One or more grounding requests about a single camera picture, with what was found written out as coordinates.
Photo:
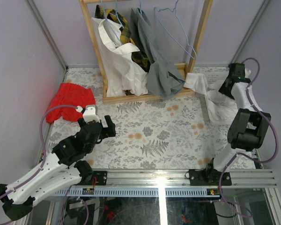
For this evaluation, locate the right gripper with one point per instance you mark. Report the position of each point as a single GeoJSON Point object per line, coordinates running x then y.
{"type": "Point", "coordinates": [223, 90]}

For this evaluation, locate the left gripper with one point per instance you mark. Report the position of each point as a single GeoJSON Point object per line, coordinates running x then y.
{"type": "Point", "coordinates": [105, 131]}

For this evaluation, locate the white shirt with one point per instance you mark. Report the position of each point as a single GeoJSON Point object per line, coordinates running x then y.
{"type": "Point", "coordinates": [121, 71]}
{"type": "Point", "coordinates": [198, 83]}

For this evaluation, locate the white plastic basket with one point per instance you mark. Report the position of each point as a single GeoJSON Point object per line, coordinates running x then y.
{"type": "Point", "coordinates": [220, 108]}

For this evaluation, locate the blue wire hanger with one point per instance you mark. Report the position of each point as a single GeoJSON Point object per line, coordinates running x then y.
{"type": "Point", "coordinates": [178, 26]}

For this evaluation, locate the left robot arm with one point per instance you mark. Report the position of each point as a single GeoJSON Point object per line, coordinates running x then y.
{"type": "Point", "coordinates": [62, 167]}

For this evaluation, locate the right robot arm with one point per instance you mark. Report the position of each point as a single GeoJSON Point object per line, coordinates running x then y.
{"type": "Point", "coordinates": [247, 130]}

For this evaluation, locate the yellow plaid shirt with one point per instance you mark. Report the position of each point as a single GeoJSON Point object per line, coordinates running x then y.
{"type": "Point", "coordinates": [138, 57]}

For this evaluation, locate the blue hanger middle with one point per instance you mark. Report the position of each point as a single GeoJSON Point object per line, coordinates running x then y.
{"type": "Point", "coordinates": [118, 18]}

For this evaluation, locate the wooden clothes rack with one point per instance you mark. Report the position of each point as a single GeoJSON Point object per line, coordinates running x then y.
{"type": "Point", "coordinates": [183, 68]}

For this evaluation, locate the red cloth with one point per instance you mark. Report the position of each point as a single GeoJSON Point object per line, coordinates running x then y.
{"type": "Point", "coordinates": [69, 94]}

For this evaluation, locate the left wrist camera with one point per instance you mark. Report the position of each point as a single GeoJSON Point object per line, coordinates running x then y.
{"type": "Point", "coordinates": [89, 113]}

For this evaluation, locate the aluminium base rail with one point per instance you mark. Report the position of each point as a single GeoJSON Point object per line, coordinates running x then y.
{"type": "Point", "coordinates": [170, 183]}

